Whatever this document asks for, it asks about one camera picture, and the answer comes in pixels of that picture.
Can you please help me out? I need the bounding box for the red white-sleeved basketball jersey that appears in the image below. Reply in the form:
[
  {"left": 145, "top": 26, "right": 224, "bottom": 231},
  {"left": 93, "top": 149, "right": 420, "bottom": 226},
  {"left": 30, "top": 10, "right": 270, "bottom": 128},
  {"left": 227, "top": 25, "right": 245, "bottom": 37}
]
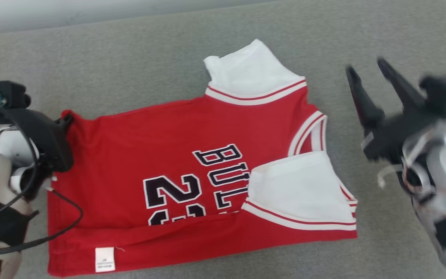
[{"left": 47, "top": 39, "right": 359, "bottom": 277}]

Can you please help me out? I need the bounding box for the grey fabric sofa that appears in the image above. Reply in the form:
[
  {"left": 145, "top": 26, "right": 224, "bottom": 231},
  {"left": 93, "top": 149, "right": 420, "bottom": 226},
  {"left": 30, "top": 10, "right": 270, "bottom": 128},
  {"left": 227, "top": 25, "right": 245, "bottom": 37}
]
[{"left": 0, "top": 0, "right": 446, "bottom": 279}]

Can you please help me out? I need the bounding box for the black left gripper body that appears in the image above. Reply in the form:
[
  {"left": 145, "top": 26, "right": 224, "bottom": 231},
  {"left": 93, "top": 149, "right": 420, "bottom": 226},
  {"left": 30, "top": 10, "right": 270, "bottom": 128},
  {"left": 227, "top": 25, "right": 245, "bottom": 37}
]
[{"left": 0, "top": 108, "right": 74, "bottom": 174}]

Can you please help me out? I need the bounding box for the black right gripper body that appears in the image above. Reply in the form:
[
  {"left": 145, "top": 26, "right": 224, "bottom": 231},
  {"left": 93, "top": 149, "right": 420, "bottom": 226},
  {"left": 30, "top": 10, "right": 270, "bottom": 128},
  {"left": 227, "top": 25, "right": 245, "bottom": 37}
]
[{"left": 360, "top": 103, "right": 446, "bottom": 163}]

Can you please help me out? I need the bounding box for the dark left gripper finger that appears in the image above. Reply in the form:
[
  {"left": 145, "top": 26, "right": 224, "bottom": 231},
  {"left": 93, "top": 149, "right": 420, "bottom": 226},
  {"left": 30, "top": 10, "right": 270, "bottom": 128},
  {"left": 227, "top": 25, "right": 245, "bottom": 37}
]
[{"left": 55, "top": 114, "right": 74, "bottom": 131}]

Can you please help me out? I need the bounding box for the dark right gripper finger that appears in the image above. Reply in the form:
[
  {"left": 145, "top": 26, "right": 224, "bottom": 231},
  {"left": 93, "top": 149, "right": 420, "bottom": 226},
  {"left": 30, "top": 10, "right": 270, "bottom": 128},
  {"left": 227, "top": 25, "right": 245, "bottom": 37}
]
[
  {"left": 346, "top": 66, "right": 386, "bottom": 129},
  {"left": 377, "top": 57, "right": 427, "bottom": 113}
]

